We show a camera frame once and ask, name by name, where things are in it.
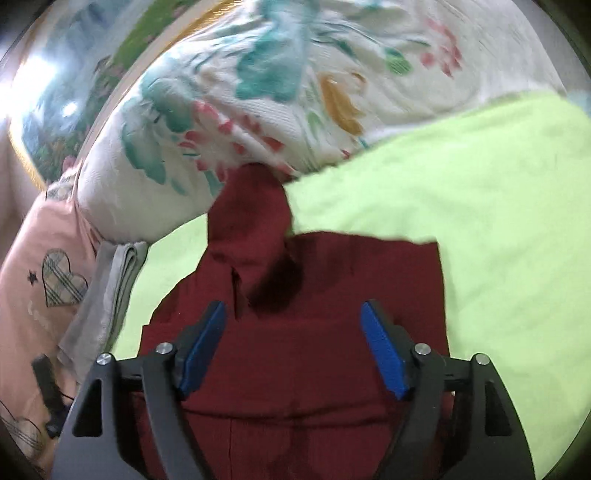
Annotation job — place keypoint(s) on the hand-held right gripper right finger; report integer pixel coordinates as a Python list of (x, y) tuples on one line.
[(383, 350)]

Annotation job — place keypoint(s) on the lime green blanket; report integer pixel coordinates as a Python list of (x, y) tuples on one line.
[(461, 184)]

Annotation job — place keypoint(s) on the maroon knit sweater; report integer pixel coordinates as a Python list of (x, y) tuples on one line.
[(300, 360)]

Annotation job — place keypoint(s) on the floral white pillow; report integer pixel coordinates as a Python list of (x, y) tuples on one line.
[(277, 115)]

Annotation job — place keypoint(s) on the grey folded cloth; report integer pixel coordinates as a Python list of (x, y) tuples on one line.
[(106, 300)]

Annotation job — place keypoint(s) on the gold framed picture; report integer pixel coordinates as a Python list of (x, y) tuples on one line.
[(69, 92)]

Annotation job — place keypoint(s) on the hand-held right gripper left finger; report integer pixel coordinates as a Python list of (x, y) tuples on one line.
[(203, 350)]

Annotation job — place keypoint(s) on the pink heart print bedding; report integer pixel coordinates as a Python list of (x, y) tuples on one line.
[(27, 323)]

